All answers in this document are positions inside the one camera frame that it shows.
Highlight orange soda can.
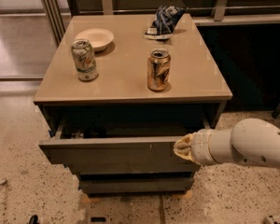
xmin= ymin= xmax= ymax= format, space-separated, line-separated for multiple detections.
xmin=147 ymin=49 xmax=171 ymax=91

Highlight white bowl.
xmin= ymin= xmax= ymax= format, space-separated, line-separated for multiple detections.
xmin=76 ymin=28 xmax=114 ymax=52

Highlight green white soda can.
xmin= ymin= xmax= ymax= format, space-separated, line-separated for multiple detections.
xmin=71 ymin=39 xmax=98 ymax=81

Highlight grey drawer cabinet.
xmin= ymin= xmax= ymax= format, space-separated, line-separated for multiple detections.
xmin=35 ymin=15 xmax=232 ymax=181

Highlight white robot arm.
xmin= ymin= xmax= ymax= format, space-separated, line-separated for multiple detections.
xmin=174 ymin=119 xmax=280 ymax=170

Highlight grey top drawer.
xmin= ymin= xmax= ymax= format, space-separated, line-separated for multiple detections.
xmin=37 ymin=119 xmax=213 ymax=175

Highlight dark items inside drawer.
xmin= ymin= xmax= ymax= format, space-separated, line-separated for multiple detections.
xmin=72 ymin=127 xmax=107 ymax=139

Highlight grey bottom drawer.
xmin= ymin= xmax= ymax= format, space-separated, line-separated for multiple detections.
xmin=79 ymin=177 xmax=194 ymax=195

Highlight grey drawer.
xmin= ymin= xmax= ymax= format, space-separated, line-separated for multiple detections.
xmin=37 ymin=119 xmax=213 ymax=175
xmin=79 ymin=177 xmax=194 ymax=195

